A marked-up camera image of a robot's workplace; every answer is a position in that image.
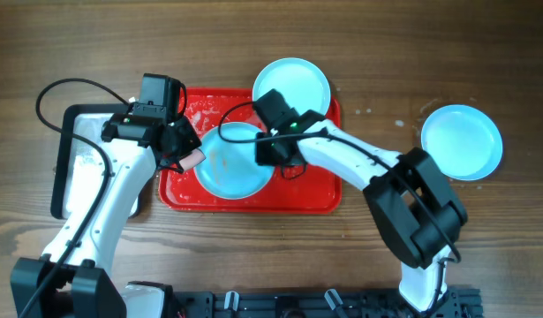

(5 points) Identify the pink sponge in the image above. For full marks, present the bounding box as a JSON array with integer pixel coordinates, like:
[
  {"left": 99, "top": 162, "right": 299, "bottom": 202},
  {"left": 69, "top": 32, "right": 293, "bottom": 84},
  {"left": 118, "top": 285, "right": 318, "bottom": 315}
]
[{"left": 178, "top": 148, "right": 206, "bottom": 171}]

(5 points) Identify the light blue plate back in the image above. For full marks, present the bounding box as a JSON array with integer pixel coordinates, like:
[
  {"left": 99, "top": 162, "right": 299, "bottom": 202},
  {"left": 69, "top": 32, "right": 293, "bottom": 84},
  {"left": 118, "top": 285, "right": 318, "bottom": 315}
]
[{"left": 252, "top": 57, "right": 331, "bottom": 115}]

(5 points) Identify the light blue plate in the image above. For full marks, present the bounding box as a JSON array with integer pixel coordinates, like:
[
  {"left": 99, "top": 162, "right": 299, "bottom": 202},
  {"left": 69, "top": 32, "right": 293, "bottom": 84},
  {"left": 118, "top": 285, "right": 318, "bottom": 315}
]
[
  {"left": 252, "top": 57, "right": 331, "bottom": 115},
  {"left": 194, "top": 127, "right": 275, "bottom": 200},
  {"left": 420, "top": 104, "right": 503, "bottom": 181}
]

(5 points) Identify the light blue plate front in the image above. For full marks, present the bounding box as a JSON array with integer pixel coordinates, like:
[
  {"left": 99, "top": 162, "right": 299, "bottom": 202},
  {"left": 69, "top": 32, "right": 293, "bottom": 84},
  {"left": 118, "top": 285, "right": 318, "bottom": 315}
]
[{"left": 194, "top": 127, "right": 275, "bottom": 200}]

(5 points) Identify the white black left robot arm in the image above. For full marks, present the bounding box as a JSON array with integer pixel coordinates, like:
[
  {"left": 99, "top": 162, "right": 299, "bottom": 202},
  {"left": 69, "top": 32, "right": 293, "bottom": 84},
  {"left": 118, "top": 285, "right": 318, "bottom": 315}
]
[{"left": 11, "top": 114, "right": 203, "bottom": 317}]

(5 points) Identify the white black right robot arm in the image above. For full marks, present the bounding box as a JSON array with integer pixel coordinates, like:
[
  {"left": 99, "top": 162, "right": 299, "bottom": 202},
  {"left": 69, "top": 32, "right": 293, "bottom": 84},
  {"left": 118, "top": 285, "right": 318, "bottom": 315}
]
[{"left": 256, "top": 110, "right": 468, "bottom": 314}]

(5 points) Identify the black soapy water tray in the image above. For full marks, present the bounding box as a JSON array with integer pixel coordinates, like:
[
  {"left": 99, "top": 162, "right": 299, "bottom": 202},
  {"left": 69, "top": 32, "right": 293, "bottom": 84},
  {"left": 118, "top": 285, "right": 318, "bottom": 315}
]
[{"left": 50, "top": 104, "right": 143, "bottom": 219}]

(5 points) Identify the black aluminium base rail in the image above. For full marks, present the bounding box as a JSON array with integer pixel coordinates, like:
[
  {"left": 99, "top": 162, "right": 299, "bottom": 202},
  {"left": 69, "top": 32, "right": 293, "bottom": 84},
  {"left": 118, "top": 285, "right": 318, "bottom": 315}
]
[{"left": 175, "top": 287, "right": 484, "bottom": 318}]

